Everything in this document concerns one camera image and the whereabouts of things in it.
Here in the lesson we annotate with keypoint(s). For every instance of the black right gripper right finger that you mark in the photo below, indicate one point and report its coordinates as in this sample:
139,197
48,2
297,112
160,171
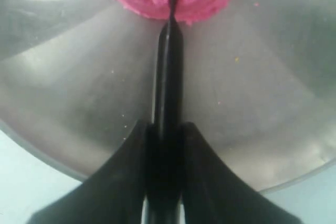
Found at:
212,193

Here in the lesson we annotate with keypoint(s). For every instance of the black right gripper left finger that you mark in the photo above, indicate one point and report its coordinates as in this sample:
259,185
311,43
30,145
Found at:
113,194

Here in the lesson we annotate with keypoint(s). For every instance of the black knife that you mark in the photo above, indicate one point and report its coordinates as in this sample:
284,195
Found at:
164,146

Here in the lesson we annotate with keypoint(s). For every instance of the round steel plate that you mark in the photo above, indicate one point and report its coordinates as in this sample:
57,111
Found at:
259,82

